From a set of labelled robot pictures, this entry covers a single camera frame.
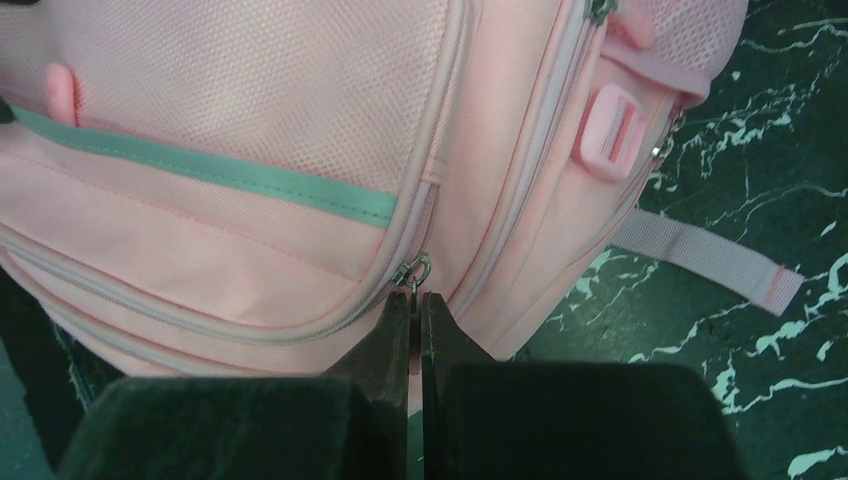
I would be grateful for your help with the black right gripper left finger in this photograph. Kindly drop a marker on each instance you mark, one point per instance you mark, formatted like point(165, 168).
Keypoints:
point(349, 422)

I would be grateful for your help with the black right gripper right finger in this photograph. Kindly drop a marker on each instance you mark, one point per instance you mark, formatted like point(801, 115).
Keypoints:
point(489, 419)

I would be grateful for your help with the pink student backpack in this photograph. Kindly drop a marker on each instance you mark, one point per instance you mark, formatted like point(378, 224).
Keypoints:
point(233, 187)

